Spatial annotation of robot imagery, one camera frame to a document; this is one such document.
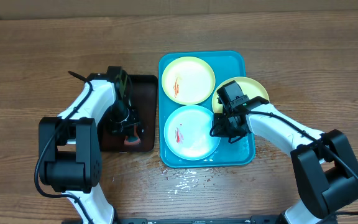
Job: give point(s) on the light blue plate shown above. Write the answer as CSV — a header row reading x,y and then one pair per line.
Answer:
x,y
187,133

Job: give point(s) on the green and orange sponge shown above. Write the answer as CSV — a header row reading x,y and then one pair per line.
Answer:
x,y
132,139

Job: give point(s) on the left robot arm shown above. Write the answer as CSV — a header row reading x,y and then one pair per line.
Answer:
x,y
69,163

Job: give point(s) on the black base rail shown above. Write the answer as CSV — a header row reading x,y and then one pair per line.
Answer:
x,y
256,219

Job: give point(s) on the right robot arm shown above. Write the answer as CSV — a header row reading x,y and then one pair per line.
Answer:
x,y
324,164

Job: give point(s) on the black rectangular tray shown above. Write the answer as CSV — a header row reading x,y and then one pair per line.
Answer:
x,y
144,99

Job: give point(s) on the green plate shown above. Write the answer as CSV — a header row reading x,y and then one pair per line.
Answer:
x,y
250,87
188,80

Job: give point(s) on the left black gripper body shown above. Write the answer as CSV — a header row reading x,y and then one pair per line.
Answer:
x,y
119,117

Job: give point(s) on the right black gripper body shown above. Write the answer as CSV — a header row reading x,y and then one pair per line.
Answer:
x,y
229,129

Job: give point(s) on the green plate top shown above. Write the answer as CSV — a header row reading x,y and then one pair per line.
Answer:
x,y
188,80

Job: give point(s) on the teal plastic tray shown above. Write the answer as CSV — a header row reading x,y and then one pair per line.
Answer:
x,y
225,64

